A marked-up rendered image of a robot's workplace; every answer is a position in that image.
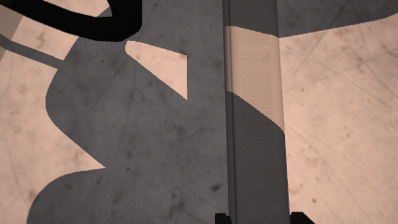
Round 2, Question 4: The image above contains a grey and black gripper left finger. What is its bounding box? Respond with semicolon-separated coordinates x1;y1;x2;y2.
215;213;233;224

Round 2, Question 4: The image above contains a brown wall panel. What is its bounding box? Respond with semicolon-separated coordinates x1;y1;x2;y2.
0;5;23;61

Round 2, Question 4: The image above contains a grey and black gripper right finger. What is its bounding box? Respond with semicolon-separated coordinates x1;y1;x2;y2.
290;212;315;224

